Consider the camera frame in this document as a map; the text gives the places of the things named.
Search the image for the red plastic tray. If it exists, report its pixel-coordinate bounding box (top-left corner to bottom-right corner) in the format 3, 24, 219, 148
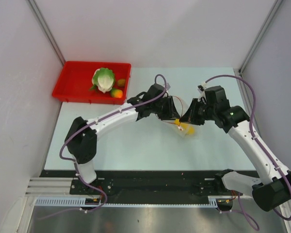
52, 61, 131, 105

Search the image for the brown fake kiwi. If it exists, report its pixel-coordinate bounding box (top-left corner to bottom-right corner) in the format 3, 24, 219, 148
117, 79, 126, 87

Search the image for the yellow fake lemon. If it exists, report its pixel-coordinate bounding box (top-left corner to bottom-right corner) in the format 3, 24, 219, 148
174, 119, 195, 137

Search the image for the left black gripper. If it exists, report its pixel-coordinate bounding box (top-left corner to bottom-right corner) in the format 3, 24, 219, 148
151, 96, 180, 121

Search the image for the orange green fake mango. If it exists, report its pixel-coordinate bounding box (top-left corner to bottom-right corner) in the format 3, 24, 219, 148
110, 88, 123, 99

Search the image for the clear zip top bag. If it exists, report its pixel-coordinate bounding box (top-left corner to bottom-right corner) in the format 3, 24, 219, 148
163, 96, 198, 139

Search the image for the white slotted cable duct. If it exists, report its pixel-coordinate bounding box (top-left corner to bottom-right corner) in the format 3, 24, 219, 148
35, 197, 218, 208

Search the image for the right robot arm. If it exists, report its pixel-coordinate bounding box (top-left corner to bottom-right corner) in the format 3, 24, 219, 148
180, 86, 291, 212

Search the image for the aluminium frame rail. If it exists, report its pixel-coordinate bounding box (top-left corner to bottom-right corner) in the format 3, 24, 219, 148
25, 178, 73, 197

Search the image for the green fake lettuce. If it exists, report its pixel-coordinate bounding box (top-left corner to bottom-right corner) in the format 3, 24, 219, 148
90, 67, 115, 93

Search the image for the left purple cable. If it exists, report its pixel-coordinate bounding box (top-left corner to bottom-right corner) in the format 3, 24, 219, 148
36, 74, 168, 220

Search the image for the purple cable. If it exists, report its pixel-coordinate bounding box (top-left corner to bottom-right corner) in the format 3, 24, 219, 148
36, 74, 168, 220
197, 74, 291, 231

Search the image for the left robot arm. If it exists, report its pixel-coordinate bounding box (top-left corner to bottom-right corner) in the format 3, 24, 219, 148
63, 83, 180, 194

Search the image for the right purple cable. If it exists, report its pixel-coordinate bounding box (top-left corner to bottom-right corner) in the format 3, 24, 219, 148
197, 74, 291, 231

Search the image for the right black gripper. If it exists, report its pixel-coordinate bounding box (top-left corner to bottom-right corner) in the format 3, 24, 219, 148
179, 98, 216, 125

